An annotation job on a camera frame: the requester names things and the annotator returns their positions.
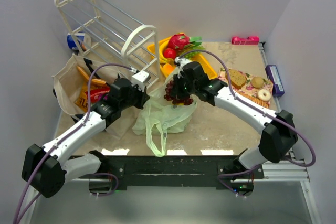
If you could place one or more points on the cream canvas tote bag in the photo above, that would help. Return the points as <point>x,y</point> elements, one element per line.
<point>68,83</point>

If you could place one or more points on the red gummy candy bag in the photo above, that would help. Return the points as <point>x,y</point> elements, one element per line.
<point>96,94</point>

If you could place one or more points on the yellow plastic fruit tray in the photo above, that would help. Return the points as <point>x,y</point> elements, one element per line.
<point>209,70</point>

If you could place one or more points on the blue white can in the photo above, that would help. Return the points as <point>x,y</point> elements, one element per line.
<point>83,40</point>

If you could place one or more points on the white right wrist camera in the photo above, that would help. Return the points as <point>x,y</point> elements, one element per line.
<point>180,62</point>

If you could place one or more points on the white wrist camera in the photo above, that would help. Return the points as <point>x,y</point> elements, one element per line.
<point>140,79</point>
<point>180,62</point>

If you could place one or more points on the pink box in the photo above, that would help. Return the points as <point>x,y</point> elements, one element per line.
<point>252,40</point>

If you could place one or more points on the purple grape bunch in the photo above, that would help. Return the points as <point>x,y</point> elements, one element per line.
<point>176,94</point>

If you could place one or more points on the floral bread tray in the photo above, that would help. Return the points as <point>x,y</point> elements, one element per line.
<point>250,90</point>

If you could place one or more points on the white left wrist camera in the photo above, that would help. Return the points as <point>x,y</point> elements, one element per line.
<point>140,79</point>

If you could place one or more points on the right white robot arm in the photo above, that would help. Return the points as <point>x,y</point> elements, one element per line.
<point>275,129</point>

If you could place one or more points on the long baguette loaf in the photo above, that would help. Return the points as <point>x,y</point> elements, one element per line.
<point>255,100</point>

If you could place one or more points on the round bread roll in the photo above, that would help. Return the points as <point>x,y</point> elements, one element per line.
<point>257,82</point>

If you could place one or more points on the brown bread slice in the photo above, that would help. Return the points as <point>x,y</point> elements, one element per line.
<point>237,79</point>

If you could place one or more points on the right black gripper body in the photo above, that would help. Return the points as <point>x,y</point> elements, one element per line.
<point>177,87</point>

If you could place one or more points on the pink dragon fruit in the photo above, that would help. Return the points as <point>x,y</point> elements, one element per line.
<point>181,41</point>

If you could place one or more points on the yellow banana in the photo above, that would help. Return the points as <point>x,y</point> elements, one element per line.
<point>163,45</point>

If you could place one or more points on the purple box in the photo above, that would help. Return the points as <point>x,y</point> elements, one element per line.
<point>273,75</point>

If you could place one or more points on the light green plastic bag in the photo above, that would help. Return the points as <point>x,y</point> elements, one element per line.
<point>159,118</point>

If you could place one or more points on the green grape bunch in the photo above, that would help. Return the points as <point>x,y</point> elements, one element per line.
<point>192,51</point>

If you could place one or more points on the white glazed donut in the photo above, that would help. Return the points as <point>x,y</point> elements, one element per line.
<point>264,95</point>

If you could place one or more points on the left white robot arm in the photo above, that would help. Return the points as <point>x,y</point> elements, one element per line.
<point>47,168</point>

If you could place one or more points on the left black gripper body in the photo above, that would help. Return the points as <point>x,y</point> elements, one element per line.
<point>143,98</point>

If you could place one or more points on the white metal shelf rack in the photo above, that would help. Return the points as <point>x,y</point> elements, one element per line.
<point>116,36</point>

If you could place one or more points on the orange mango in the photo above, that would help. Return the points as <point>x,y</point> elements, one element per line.
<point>167,69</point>

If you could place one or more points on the red apple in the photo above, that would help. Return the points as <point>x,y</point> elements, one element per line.
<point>169,53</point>

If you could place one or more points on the orange kettle chips bag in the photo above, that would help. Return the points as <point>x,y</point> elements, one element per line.
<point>85,95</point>

